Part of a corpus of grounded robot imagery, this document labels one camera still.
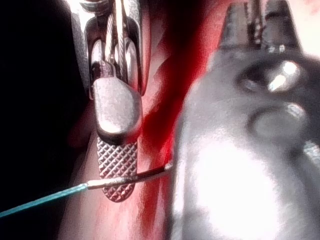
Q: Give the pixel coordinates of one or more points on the right arm needle driver jaw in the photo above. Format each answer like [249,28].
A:
[117,160]
[115,107]

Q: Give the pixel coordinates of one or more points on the right arm needle driver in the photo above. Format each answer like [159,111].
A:
[132,15]

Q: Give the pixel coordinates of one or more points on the left arm needle driver jaw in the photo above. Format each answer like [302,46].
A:
[281,25]
[236,30]

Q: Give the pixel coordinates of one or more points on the left arm needle driver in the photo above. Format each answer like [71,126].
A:
[225,100]

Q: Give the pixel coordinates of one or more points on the curved steel needle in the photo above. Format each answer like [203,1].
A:
[150,173]

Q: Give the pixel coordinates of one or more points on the tissue pad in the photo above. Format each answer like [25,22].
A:
[155,75]

